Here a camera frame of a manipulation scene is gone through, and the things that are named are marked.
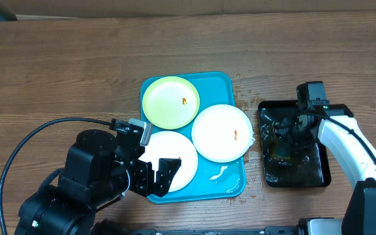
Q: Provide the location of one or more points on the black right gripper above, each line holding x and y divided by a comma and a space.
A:
286, 134

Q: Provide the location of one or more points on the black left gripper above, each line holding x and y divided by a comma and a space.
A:
161, 187

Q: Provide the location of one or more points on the yellow-green sponge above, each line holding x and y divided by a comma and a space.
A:
280, 150

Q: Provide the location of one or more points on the white plate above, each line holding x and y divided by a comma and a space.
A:
173, 145
222, 133

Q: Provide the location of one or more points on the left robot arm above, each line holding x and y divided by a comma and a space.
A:
100, 167

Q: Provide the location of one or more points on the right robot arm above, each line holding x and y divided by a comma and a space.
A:
334, 127

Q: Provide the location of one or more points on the black water tray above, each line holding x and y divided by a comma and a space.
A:
306, 168

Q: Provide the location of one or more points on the teal plastic tray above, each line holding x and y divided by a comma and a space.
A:
212, 180

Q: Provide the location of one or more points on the yellow-green plastic plate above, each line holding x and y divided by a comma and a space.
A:
170, 102

